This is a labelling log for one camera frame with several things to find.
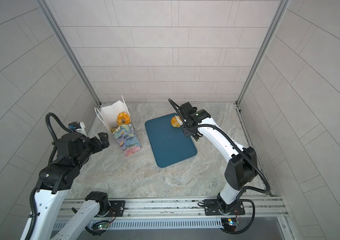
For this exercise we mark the aluminium corner post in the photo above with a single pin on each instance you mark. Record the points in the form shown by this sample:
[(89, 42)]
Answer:
[(46, 12), (265, 44)]

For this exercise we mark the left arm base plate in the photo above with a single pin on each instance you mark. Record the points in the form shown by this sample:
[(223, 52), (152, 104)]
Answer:
[(116, 209)]

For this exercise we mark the floral paper bag white handles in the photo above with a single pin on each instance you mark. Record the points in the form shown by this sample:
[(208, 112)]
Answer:
[(126, 135)]

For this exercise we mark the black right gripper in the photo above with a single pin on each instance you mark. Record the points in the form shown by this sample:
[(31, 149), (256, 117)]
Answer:
[(186, 133)]

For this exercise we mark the left green circuit board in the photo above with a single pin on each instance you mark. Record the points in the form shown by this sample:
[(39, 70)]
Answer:
[(101, 225)]

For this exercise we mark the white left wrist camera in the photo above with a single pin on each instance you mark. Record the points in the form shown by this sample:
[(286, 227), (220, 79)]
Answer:
[(78, 127)]

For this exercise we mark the green circuit board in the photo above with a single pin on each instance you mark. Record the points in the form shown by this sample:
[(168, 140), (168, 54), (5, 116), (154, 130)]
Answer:
[(230, 225), (101, 225)]

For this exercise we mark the round knotted fake bun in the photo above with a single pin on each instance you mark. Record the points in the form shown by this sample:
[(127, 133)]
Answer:
[(176, 122)]

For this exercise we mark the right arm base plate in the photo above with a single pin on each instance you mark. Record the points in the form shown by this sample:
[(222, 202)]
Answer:
[(214, 207)]

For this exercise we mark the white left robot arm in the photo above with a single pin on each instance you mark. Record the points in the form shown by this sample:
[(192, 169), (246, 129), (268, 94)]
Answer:
[(55, 180)]

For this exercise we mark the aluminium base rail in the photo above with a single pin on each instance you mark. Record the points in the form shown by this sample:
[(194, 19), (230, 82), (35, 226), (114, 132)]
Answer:
[(185, 213)]

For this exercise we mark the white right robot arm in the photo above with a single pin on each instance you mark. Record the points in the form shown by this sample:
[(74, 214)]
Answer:
[(241, 166)]

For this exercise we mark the aluminium corner post right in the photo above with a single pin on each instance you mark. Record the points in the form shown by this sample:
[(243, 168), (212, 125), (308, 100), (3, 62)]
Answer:
[(265, 44)]

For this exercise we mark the aluminium corner post left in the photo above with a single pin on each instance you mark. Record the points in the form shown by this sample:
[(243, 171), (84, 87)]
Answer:
[(46, 12)]

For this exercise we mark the fake ring donut bread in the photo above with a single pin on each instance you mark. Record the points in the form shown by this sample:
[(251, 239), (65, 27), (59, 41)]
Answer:
[(123, 118)]

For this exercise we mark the dark teal plastic tray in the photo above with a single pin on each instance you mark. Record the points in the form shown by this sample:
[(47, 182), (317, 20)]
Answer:
[(169, 145)]

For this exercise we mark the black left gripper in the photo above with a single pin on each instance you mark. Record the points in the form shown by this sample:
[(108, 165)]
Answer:
[(98, 146)]

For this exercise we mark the right green circuit board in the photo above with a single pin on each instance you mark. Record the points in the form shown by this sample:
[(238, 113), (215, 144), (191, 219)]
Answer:
[(230, 225)]

